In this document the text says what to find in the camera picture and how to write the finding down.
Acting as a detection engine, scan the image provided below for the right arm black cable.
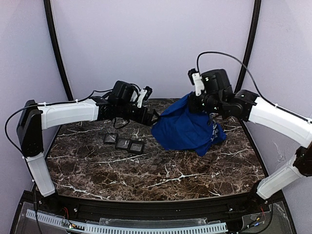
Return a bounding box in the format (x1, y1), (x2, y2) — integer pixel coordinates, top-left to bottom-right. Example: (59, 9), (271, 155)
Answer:
(196, 51), (312, 122)

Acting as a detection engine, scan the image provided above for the black display box near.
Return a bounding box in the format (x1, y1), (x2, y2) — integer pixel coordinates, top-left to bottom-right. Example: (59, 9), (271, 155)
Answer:
(128, 140), (145, 154)

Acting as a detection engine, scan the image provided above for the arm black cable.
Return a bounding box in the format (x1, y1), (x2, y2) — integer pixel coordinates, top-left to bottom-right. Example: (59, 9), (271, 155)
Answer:
(196, 51), (312, 122)
(4, 90), (115, 151)

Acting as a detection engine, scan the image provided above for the left black frame post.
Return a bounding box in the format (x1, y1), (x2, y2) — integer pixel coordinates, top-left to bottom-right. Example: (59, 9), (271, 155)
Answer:
(43, 0), (74, 101)

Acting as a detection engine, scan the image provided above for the white slotted cable duct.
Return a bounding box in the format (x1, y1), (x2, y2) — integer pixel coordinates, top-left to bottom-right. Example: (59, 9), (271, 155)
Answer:
(22, 209), (228, 234)

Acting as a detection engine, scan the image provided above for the blue printed t-shirt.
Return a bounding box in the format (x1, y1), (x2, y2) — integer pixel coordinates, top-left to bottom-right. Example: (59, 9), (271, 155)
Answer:
(151, 94), (227, 156)

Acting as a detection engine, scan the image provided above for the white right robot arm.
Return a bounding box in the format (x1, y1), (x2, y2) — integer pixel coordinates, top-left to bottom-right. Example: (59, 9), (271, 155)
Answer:
(188, 90), (312, 200)

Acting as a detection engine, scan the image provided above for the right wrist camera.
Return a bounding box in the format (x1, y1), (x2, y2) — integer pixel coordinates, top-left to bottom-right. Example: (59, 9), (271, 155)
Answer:
(188, 68), (233, 97)

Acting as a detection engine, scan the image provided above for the black display box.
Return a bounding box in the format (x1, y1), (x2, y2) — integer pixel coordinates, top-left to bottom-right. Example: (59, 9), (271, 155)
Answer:
(103, 133), (118, 144)
(128, 140), (145, 154)
(115, 137), (132, 150)

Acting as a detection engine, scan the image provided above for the black front aluminium rail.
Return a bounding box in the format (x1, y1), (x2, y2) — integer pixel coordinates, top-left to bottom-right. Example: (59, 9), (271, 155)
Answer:
(59, 193), (248, 221)

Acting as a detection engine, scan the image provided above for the black display box far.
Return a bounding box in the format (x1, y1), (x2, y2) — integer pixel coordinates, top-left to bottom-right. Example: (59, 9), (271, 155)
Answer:
(103, 133), (118, 144)

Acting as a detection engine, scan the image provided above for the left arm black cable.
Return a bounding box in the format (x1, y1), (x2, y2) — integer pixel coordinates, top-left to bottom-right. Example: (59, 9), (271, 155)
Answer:
(4, 90), (115, 151)

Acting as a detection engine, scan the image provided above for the black display box middle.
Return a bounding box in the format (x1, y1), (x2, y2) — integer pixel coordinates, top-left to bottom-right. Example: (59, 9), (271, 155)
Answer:
(115, 137), (132, 150)

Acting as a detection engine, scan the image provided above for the black frame post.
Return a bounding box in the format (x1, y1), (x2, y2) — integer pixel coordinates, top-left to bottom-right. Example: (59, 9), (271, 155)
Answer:
(234, 0), (262, 92)
(43, 0), (74, 101)

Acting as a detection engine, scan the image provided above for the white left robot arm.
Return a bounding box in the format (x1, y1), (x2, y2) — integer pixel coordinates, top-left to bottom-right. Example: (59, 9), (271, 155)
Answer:
(17, 96), (160, 197)

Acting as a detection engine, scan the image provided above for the right black frame post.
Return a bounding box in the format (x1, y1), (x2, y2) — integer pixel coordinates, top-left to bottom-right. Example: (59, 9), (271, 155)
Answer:
(234, 0), (262, 92)

